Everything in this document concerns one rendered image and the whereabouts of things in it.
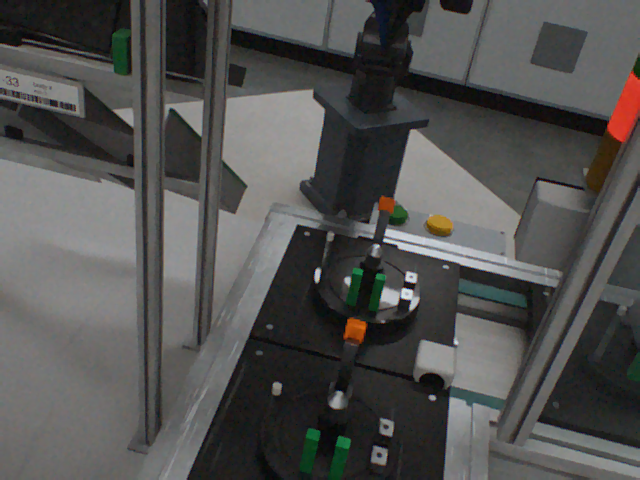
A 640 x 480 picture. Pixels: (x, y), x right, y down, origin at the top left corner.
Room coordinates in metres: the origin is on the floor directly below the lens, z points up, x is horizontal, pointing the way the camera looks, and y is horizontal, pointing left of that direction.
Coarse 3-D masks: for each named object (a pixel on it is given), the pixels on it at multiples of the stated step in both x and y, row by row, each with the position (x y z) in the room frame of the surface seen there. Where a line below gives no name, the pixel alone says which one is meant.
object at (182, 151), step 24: (72, 120) 0.63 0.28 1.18; (96, 120) 0.70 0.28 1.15; (120, 120) 0.74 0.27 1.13; (168, 120) 0.62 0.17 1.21; (96, 144) 0.70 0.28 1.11; (120, 144) 0.65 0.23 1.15; (168, 144) 0.62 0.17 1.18; (192, 144) 0.67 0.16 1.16; (168, 168) 0.67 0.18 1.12; (192, 168) 0.67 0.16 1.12; (240, 192) 0.80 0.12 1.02
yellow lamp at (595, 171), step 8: (608, 136) 0.54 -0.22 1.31; (600, 144) 0.55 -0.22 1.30; (608, 144) 0.53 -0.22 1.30; (616, 144) 0.53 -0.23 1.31; (600, 152) 0.54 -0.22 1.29; (608, 152) 0.53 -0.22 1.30; (616, 152) 0.53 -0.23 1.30; (600, 160) 0.54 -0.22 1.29; (608, 160) 0.53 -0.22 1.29; (592, 168) 0.54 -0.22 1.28; (600, 168) 0.53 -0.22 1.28; (608, 168) 0.53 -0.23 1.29; (592, 176) 0.54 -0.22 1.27; (600, 176) 0.53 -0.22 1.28; (592, 184) 0.53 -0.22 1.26; (600, 184) 0.53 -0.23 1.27
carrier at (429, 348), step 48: (336, 240) 0.79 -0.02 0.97; (288, 288) 0.67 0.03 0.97; (336, 288) 0.66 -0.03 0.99; (384, 288) 0.68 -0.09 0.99; (432, 288) 0.72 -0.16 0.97; (288, 336) 0.59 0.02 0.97; (336, 336) 0.60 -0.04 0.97; (384, 336) 0.62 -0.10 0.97; (432, 336) 0.63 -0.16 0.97; (432, 384) 0.55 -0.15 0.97
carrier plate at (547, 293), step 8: (536, 288) 0.76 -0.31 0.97; (544, 288) 0.77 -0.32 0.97; (552, 288) 0.77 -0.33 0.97; (528, 296) 0.76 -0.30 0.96; (536, 296) 0.75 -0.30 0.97; (544, 296) 0.75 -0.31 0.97; (528, 304) 0.74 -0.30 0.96; (536, 304) 0.73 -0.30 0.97; (544, 304) 0.73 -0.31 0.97; (528, 312) 0.73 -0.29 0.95; (536, 312) 0.71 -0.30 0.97; (544, 312) 0.71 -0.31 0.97; (536, 320) 0.70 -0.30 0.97; (536, 328) 0.68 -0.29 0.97
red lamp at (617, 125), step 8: (632, 80) 0.54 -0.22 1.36; (624, 88) 0.55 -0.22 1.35; (632, 88) 0.53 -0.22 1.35; (624, 96) 0.54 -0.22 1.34; (632, 96) 0.53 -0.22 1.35; (624, 104) 0.54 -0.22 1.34; (632, 104) 0.53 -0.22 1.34; (616, 112) 0.54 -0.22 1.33; (624, 112) 0.53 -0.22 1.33; (632, 112) 0.53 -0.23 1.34; (616, 120) 0.54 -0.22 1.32; (624, 120) 0.53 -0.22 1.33; (632, 120) 0.52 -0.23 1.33; (608, 128) 0.54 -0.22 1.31; (616, 128) 0.53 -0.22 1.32; (624, 128) 0.53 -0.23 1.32; (616, 136) 0.53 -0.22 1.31; (624, 136) 0.53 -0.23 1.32
